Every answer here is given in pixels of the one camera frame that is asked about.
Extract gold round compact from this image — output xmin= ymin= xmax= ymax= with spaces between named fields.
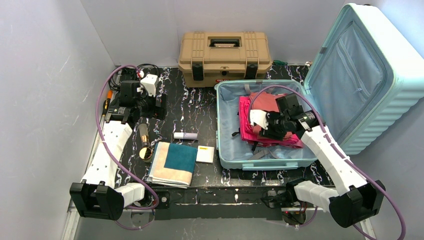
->
xmin=139 ymin=147 xmax=153 ymax=163

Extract white square packet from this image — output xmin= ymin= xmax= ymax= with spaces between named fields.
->
xmin=195 ymin=145 xmax=215 ymax=164

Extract pink camouflage pants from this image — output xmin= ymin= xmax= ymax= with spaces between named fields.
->
xmin=231 ymin=111 xmax=303 ymax=149

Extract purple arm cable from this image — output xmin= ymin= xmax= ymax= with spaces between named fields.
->
xmin=248 ymin=85 xmax=407 ymax=240
xmin=95 ymin=64 xmax=161 ymax=231

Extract light blue open suitcase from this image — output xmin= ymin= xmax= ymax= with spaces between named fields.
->
xmin=215 ymin=3 xmax=424 ymax=171

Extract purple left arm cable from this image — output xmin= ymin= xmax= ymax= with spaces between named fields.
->
xmin=95 ymin=64 xmax=161 ymax=231

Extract magenta shorts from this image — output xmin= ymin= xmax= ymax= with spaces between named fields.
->
xmin=238 ymin=92 xmax=303 ymax=148

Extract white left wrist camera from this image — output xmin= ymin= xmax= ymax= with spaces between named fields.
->
xmin=137 ymin=71 xmax=159 ymax=97

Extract green handled screwdriver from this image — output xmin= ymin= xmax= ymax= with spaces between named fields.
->
xmin=272 ymin=60 xmax=288 ymax=66

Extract tan plastic toolbox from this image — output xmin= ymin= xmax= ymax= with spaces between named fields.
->
xmin=178 ymin=31 xmax=273 ymax=88

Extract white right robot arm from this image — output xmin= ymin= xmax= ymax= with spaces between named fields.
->
xmin=249 ymin=93 xmax=385 ymax=228

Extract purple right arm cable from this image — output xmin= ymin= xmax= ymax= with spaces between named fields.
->
xmin=248 ymin=85 xmax=407 ymax=240

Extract orange handled screwdriver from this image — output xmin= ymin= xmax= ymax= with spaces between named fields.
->
xmin=99 ymin=90 xmax=114 ymax=124

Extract rust red cloth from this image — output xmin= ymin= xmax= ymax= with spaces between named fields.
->
xmin=249 ymin=92 xmax=287 ymax=135

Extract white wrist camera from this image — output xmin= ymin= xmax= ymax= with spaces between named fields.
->
xmin=249 ymin=109 xmax=269 ymax=130
xmin=137 ymin=71 xmax=159 ymax=97

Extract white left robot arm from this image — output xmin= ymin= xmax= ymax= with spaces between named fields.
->
xmin=69 ymin=74 xmax=167 ymax=221

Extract teal and beige towel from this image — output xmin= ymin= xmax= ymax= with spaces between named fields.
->
xmin=146 ymin=141 xmax=198 ymax=189

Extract white lavender tube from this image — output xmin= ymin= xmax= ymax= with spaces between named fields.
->
xmin=173 ymin=132 xmax=198 ymax=141

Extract black coiled cable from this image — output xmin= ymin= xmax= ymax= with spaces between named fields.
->
xmin=108 ymin=63 xmax=162 ymax=91

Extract clear gold perfume bottle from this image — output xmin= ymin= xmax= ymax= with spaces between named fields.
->
xmin=138 ymin=123 xmax=150 ymax=148

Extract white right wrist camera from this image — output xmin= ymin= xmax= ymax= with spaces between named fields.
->
xmin=249 ymin=109 xmax=269 ymax=130

